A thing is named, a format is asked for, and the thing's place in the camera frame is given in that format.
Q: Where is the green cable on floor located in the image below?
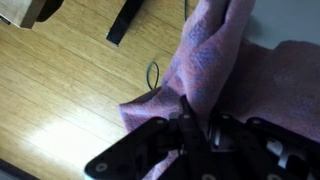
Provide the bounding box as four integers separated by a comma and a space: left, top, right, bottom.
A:
145, 61, 161, 92

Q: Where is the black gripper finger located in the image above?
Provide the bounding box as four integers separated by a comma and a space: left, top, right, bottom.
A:
179, 94, 205, 158

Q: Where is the wooden platform with aluminium frame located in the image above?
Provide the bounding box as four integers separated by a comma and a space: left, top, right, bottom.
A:
0, 0, 46, 29

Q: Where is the pink checkered towel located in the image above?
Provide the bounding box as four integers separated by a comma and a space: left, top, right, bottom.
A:
120, 0, 320, 180

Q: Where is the black bracket under platform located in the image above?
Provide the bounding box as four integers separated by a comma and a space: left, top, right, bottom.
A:
106, 0, 144, 46

